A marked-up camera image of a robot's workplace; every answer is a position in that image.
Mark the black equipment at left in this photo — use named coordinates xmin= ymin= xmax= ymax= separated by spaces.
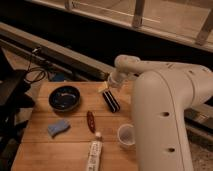
xmin=0 ymin=48 xmax=35 ymax=171

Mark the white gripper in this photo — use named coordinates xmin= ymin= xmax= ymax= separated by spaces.
xmin=98 ymin=69 xmax=128 ymax=93

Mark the grey metal rail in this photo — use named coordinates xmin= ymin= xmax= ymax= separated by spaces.
xmin=0 ymin=21 xmax=213 ymax=133

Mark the white toothpaste tube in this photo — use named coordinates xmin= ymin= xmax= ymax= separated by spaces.
xmin=86 ymin=132 xmax=103 ymax=171

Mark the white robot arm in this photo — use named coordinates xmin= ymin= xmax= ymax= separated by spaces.
xmin=101 ymin=55 xmax=213 ymax=171

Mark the dark blue bowl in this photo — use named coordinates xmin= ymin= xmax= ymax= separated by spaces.
xmin=49 ymin=85 xmax=80 ymax=112

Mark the black white striped eraser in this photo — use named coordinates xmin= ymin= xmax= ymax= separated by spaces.
xmin=102 ymin=91 xmax=120 ymax=113

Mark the blue sponge piece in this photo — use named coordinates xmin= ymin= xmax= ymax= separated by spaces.
xmin=47 ymin=120 xmax=70 ymax=137

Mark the red chili pepper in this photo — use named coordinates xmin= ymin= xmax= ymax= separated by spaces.
xmin=87 ymin=111 xmax=96 ymax=133

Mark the black cable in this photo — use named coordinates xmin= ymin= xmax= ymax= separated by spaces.
xmin=23 ymin=46 xmax=56 ymax=84

